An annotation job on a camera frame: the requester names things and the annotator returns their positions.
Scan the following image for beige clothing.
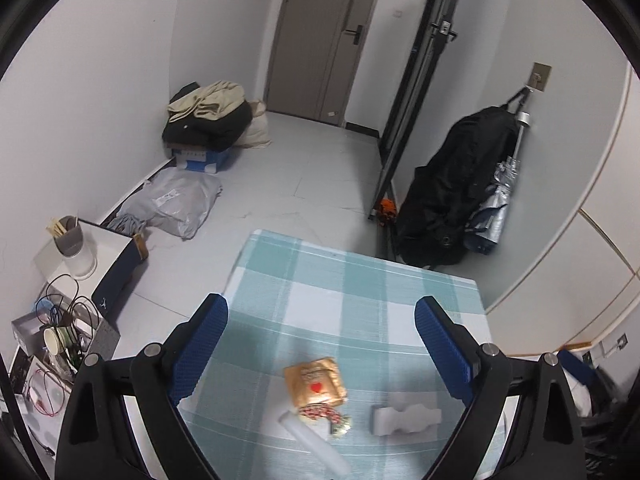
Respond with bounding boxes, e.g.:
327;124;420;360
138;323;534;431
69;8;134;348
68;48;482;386
167;80;247;123

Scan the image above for paper cup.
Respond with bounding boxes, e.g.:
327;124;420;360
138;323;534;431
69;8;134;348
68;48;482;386
43;327;71;358

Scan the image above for printed snack wrapper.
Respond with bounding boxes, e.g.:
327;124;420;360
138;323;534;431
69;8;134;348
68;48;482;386
298;402;353;441

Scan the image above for black clothing pile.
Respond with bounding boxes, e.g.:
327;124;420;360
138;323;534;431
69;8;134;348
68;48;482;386
162;85;253;150

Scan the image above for table with checked teal cloth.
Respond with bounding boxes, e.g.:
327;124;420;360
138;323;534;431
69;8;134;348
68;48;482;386
177;229;506;480

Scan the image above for wooden chopsticks bundle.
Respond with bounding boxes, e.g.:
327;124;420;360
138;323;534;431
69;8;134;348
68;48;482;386
46;215;80;238

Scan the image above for blue cardboard box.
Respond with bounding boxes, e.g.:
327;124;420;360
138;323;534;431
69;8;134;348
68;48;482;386
171;144;236;174

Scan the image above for cream tote bag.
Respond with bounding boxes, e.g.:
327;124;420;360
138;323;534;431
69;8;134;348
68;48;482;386
237;101;272;149

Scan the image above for orange gold snack wrapper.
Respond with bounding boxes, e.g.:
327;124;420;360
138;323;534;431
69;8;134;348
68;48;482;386
283;357;348;408

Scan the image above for grey knitted cloth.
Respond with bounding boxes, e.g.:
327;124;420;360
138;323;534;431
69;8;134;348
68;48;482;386
107;215;146;236

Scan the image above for black cables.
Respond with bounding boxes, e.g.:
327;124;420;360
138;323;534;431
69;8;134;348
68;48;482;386
37;275;103;356

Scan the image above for white foam piece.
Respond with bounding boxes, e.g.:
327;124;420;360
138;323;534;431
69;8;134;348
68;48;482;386
371;400;443;437

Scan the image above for grey plastic parcel bag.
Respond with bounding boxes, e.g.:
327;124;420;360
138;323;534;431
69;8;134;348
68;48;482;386
120;167;223;239

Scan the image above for metal wall hook plate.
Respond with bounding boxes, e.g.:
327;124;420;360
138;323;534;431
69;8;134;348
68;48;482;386
530;61;552;92

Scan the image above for white box with navy side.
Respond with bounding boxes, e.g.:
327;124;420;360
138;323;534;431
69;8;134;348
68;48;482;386
34;220;150;318

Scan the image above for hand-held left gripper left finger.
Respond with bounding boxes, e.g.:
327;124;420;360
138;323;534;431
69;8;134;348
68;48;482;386
56;292;230;480

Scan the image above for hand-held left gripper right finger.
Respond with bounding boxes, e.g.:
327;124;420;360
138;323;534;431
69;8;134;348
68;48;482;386
414;296;586;480

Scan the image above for red cable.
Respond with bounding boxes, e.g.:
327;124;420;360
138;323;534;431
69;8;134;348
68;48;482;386
25;367;68;417

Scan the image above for black backpack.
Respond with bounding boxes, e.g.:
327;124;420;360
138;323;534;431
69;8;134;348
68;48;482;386
395;105;523;268

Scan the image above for grey felt storage box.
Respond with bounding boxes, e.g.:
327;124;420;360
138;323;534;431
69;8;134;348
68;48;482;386
12;305;121;376

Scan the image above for white plastic tube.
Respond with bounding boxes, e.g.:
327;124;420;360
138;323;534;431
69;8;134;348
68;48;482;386
279;410;351;476

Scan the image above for grey room door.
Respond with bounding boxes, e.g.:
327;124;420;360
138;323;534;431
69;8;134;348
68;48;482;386
265;0;388;123

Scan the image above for silver folded umbrella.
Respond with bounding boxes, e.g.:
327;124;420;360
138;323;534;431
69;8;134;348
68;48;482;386
465;110;533;256

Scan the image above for black framed glass door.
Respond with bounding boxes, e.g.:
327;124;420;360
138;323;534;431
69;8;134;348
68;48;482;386
369;0;468;221

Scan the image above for grey and white utensil holder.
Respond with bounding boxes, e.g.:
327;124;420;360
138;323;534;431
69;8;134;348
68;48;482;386
52;216;97;280

